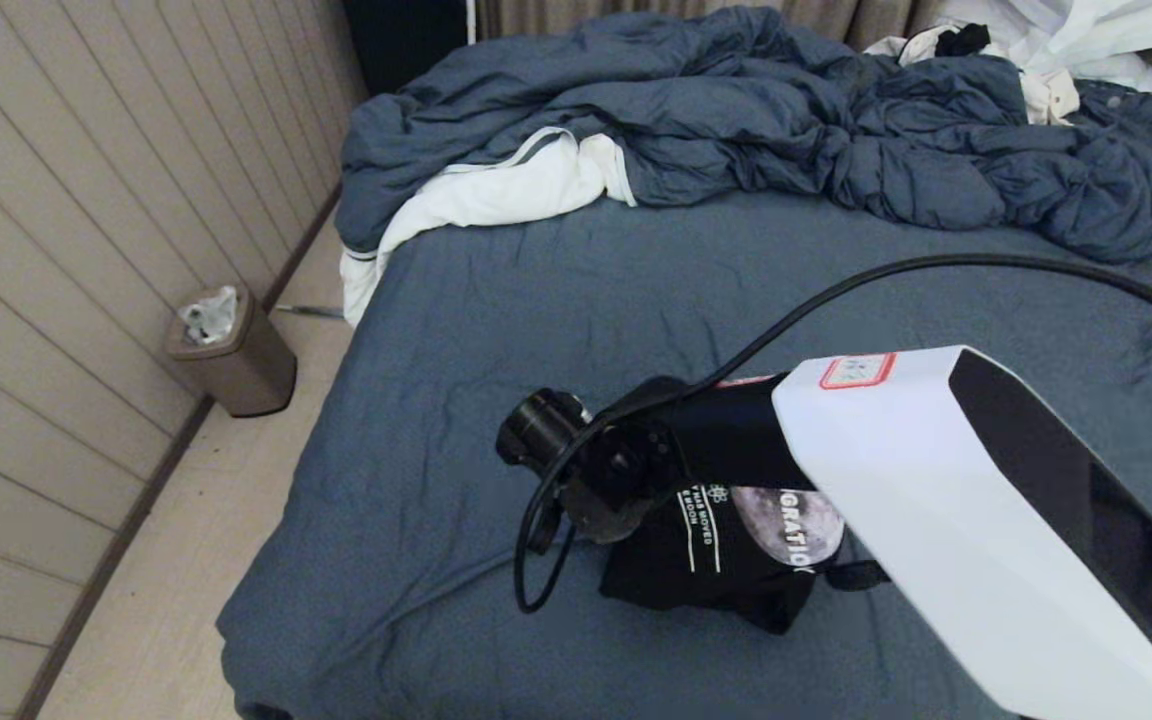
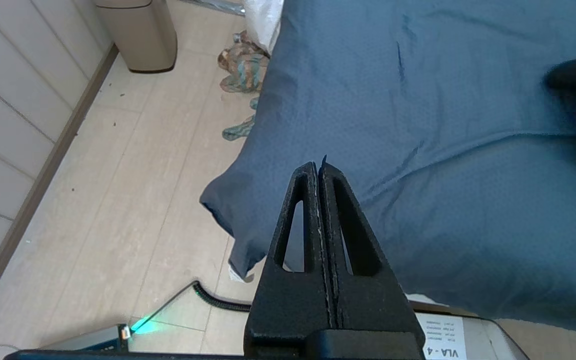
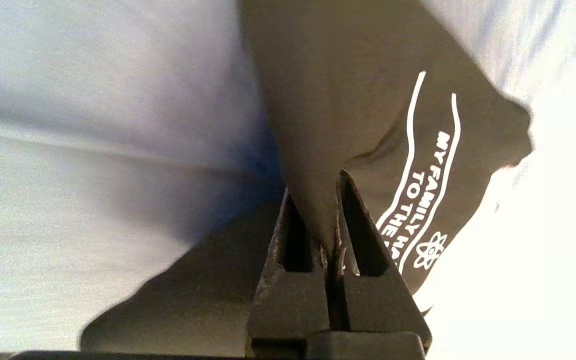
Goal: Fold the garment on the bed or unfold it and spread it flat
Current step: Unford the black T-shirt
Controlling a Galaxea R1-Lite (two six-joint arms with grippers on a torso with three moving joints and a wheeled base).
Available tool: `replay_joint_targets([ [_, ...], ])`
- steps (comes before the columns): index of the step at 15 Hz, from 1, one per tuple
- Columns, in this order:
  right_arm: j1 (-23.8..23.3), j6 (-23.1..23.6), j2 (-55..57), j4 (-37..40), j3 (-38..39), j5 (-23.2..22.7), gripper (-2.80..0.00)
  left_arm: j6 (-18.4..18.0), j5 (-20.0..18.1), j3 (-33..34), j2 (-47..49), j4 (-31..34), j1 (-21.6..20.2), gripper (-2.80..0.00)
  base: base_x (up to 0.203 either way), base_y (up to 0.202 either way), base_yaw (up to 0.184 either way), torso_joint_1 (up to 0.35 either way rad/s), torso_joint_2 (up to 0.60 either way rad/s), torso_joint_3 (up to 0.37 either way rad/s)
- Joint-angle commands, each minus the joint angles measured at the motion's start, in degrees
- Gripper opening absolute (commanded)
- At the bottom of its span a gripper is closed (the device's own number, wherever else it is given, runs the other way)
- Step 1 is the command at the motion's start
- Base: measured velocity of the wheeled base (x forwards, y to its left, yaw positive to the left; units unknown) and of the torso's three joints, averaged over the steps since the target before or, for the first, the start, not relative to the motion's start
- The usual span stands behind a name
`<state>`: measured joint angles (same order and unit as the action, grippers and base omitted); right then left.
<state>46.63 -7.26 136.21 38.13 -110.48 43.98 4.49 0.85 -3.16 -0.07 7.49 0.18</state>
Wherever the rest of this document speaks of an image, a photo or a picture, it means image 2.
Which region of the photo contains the silver metal rod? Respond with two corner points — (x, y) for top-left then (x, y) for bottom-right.
(180, 0), (247, 16)

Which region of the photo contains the white duvet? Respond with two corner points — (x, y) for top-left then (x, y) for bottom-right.
(244, 0), (285, 55)

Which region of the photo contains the teal striped fabric piece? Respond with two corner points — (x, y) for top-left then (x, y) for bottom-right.
(221, 96), (260, 142)

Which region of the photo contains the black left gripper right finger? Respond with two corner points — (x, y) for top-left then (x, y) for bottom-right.
(319, 156), (422, 331)

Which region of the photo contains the black corrugated cable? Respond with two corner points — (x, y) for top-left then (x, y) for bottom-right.
(191, 280), (254, 314)

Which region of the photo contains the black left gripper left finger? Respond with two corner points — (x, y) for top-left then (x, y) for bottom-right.
(244, 161), (336, 358)

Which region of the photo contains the grey box with green light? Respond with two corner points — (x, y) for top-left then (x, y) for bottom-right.
(40, 315), (161, 352)

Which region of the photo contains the brown teal patterned fabric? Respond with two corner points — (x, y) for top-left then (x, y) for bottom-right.
(217, 30), (270, 95)

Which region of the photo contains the brown trash bin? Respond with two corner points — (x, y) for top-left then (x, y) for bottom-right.
(94, 0), (178, 74)

